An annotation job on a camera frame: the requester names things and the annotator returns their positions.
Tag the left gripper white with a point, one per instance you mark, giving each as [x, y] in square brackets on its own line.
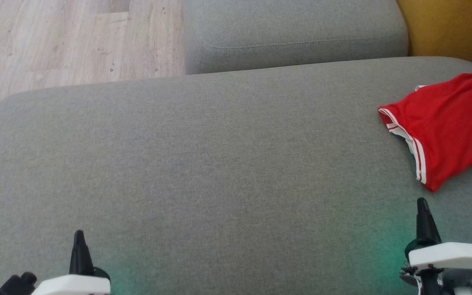
[76, 286]

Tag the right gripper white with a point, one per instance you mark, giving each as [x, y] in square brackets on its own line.
[449, 256]

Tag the red white basketball jersey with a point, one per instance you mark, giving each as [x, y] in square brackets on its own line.
[453, 123]

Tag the grey fabric sofa seat cushion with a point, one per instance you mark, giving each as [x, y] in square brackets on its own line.
[219, 164]

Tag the mustard yellow upholstered furniture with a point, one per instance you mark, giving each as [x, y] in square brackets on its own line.
[453, 28]

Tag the grey stitched sofa cushion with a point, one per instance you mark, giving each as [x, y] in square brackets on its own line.
[293, 28]

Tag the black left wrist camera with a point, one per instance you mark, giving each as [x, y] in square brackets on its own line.
[17, 283]

